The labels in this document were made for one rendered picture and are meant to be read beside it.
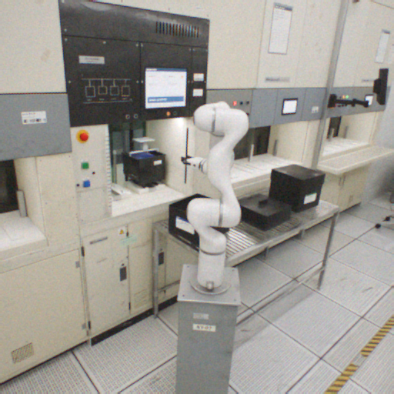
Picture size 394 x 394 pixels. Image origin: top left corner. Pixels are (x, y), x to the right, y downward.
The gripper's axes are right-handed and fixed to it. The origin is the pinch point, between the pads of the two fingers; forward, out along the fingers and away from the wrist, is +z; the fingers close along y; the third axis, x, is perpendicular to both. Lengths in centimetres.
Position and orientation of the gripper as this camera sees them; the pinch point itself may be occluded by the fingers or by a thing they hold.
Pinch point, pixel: (186, 158)
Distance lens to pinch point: 198.9
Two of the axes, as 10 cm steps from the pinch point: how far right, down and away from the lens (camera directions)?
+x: 0.5, -9.2, -3.8
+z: -6.7, -3.1, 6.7
